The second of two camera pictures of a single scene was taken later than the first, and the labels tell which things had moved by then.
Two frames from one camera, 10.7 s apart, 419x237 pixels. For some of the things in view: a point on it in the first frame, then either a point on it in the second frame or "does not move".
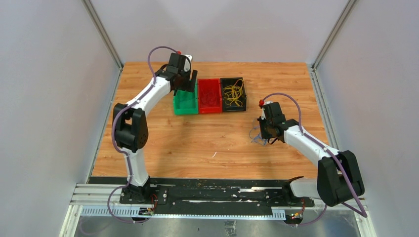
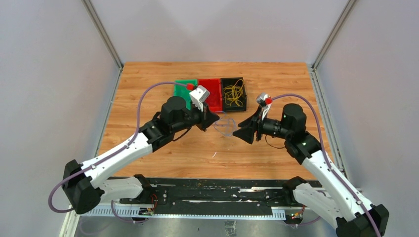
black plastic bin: x=233 y=107 does not move
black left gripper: x=189 y=84 to x=207 y=118
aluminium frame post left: x=103 y=33 does not move
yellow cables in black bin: x=232 y=93 does not move
